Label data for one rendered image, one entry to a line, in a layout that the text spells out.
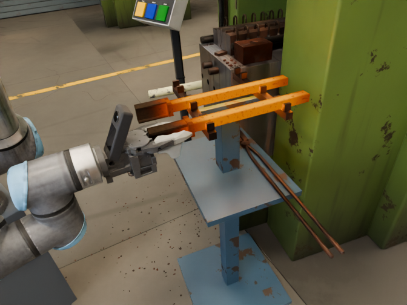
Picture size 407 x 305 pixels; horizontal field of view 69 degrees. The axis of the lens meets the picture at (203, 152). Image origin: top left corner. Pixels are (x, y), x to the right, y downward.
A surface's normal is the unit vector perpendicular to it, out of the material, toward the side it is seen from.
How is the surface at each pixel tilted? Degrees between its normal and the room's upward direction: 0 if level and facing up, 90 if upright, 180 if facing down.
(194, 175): 0
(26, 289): 90
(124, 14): 90
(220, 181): 0
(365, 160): 90
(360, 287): 0
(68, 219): 92
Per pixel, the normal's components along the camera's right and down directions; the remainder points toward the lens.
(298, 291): -0.07, -0.81
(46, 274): 0.73, 0.36
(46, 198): 0.50, 0.50
